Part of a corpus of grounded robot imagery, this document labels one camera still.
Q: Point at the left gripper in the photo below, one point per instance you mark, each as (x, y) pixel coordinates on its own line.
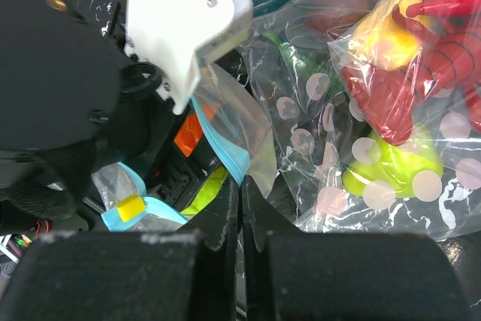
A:
(173, 163)

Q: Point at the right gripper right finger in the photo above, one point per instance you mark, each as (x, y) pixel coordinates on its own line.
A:
(293, 275)

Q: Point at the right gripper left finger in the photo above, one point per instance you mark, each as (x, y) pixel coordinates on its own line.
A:
(188, 274)

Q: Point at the orange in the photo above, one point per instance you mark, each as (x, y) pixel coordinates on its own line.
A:
(189, 134)

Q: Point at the fruit zip bag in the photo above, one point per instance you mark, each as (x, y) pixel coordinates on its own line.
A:
(237, 130)

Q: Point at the green apple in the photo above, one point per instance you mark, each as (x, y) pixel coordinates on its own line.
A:
(207, 192)

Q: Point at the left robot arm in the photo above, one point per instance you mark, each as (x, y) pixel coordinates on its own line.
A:
(71, 103)

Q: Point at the vegetable zip bag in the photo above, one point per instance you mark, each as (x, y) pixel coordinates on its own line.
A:
(375, 110)

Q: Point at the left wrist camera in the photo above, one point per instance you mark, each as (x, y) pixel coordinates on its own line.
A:
(180, 37)

